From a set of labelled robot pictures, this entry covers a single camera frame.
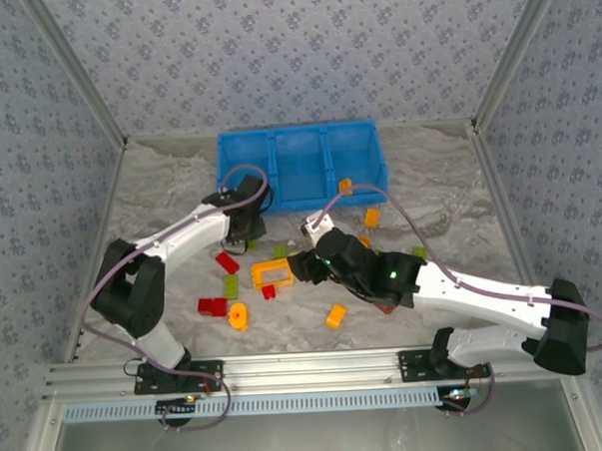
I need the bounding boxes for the aluminium frame rail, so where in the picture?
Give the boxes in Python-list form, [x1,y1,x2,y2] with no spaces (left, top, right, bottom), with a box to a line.
[52,142,138,366]
[468,120,540,291]

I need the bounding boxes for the blue plastic bin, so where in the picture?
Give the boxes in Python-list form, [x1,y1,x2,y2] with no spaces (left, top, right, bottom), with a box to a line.
[213,130,281,219]
[320,119,391,209]
[269,126,334,212]

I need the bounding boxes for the orange rounded flame sign piece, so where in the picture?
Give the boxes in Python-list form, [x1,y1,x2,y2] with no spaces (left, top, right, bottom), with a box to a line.
[228,300,250,332]

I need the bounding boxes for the grey slotted cable duct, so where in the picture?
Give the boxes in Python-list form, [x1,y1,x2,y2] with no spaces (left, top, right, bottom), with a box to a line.
[63,386,455,425]

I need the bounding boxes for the steel sheet panel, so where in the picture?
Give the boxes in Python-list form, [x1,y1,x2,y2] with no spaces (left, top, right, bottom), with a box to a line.
[16,376,602,451]

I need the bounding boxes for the wide aluminium base rail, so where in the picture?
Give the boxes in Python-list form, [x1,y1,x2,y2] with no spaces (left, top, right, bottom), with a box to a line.
[41,340,574,403]

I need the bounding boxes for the orange lego window frame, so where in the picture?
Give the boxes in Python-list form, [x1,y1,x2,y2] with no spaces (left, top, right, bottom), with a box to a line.
[250,256,296,291]

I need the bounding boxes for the long red lego brick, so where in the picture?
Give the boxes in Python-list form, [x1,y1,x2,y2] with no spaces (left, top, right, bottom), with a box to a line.
[215,251,242,276]

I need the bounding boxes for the small circuit board with LED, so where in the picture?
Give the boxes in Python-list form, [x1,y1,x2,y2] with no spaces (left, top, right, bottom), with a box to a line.
[156,395,201,418]
[437,384,483,411]

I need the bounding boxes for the aluminium frame post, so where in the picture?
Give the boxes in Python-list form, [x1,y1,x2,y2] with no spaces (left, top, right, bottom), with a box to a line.
[20,0,130,152]
[464,0,573,130]

